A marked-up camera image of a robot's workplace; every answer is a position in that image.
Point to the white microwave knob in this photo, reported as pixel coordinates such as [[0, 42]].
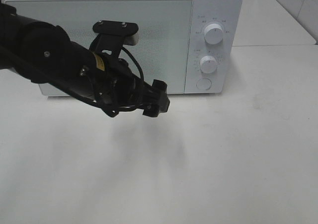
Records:
[[208, 64], [213, 33]]

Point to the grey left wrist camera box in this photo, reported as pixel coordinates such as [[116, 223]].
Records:
[[113, 35]]

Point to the white microwave oven body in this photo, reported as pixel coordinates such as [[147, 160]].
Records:
[[203, 12]]

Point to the white microwave door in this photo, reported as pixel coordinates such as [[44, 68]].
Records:
[[163, 30]]

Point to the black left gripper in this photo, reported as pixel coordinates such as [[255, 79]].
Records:
[[115, 87]]

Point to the round white door button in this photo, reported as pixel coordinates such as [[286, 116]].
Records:
[[204, 84]]

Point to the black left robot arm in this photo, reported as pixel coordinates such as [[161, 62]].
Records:
[[44, 53]]

